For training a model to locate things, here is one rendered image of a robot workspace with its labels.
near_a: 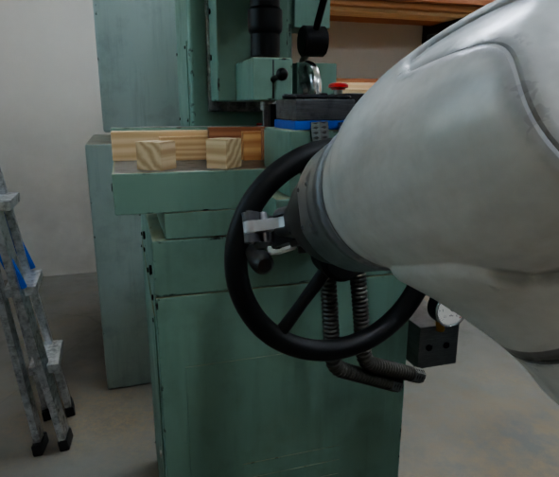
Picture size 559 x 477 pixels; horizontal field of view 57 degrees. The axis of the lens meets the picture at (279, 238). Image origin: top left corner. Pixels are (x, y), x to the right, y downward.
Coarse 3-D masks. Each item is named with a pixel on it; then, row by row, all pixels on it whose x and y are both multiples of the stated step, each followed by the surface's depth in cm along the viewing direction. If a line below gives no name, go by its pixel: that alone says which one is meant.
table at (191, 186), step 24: (120, 168) 76; (192, 168) 76; (216, 168) 76; (240, 168) 76; (264, 168) 77; (120, 192) 72; (144, 192) 73; (168, 192) 74; (192, 192) 75; (216, 192) 76; (240, 192) 77
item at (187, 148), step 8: (160, 136) 88; (168, 136) 88; (176, 136) 88; (184, 136) 88; (192, 136) 88; (200, 136) 88; (176, 144) 87; (184, 144) 88; (192, 144) 88; (200, 144) 89; (176, 152) 88; (184, 152) 88; (192, 152) 88; (200, 152) 89; (176, 160) 88
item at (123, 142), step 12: (120, 132) 86; (132, 132) 87; (144, 132) 87; (156, 132) 88; (168, 132) 88; (180, 132) 89; (192, 132) 90; (204, 132) 90; (120, 144) 87; (132, 144) 87; (120, 156) 87; (132, 156) 88
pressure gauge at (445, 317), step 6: (432, 300) 86; (432, 306) 86; (438, 306) 84; (444, 306) 85; (432, 312) 86; (438, 312) 85; (444, 312) 85; (450, 312) 86; (432, 318) 88; (438, 318) 85; (444, 318) 86; (450, 318) 86; (456, 318) 86; (462, 318) 87; (438, 324) 89; (444, 324) 86; (450, 324) 86; (456, 324) 86; (438, 330) 89; (444, 330) 89
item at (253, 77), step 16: (240, 64) 92; (256, 64) 84; (272, 64) 85; (288, 64) 86; (240, 80) 93; (256, 80) 85; (288, 80) 86; (240, 96) 94; (256, 96) 85; (272, 96) 86
